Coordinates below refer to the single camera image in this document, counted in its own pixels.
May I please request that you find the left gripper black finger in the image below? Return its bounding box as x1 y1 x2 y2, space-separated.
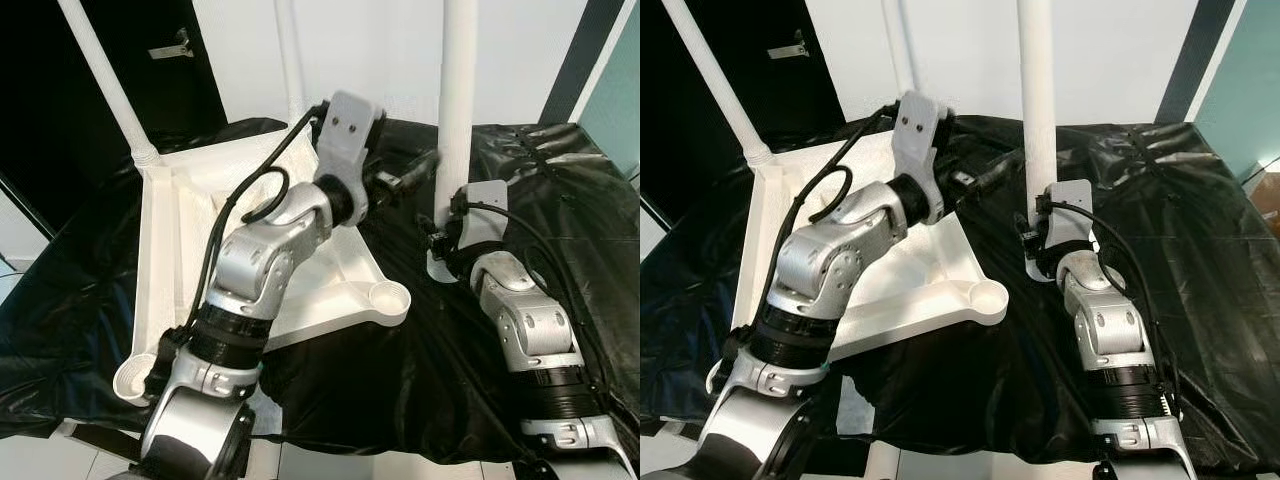
402 152 443 187
982 152 1026 186

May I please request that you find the black plastic table cover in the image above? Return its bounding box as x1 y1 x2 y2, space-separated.
0 115 641 466
640 115 1280 466

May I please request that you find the black door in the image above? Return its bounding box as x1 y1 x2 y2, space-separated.
0 0 226 236
640 0 843 236

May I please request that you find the green glass panel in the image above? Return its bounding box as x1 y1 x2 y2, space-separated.
570 0 641 181
1193 0 1280 186

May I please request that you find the brown wooden cabinet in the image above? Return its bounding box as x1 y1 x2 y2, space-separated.
1240 165 1280 236

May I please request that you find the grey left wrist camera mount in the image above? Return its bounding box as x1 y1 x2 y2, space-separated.
893 90 951 186
313 90 388 186

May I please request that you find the black frame post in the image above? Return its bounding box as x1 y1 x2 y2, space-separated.
535 0 626 126
1155 0 1241 126

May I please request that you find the silver door handle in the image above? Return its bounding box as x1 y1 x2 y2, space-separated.
148 28 194 59
767 28 813 59

